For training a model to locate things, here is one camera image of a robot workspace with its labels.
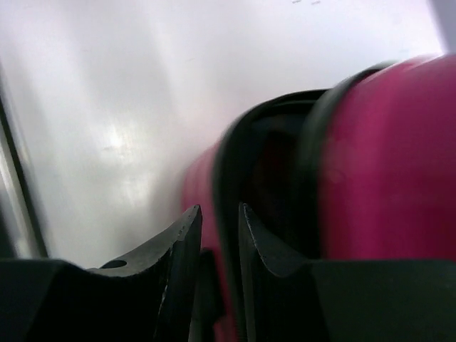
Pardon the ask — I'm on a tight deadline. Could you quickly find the pink teal kids suitcase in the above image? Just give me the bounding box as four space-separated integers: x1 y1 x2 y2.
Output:
181 54 455 341

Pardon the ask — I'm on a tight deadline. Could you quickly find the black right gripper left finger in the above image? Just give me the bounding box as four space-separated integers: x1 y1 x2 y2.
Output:
1 205 202 341

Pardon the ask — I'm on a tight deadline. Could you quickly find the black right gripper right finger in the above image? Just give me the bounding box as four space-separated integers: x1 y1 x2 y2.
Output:
239 204 455 341

